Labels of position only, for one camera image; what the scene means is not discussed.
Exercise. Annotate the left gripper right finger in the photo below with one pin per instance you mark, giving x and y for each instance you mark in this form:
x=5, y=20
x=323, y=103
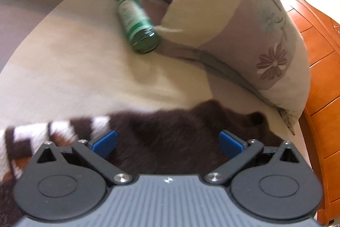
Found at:
x=240, y=154

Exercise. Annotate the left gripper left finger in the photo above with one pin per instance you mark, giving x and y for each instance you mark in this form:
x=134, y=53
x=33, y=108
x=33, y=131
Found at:
x=94, y=154

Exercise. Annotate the dark brown knit sweater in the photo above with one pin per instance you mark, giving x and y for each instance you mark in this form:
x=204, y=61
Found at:
x=43, y=179

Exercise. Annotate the patchwork pastel bed sheet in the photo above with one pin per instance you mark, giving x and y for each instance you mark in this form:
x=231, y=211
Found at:
x=65, y=66

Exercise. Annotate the green glass bottle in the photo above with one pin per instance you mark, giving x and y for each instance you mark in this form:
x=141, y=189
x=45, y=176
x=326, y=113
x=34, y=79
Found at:
x=137, y=27

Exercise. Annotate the floral beige pillow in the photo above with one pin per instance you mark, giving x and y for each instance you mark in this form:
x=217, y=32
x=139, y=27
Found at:
x=251, y=43

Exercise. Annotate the orange wooden headboard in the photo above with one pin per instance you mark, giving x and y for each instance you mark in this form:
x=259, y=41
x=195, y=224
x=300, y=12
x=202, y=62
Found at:
x=319, y=122

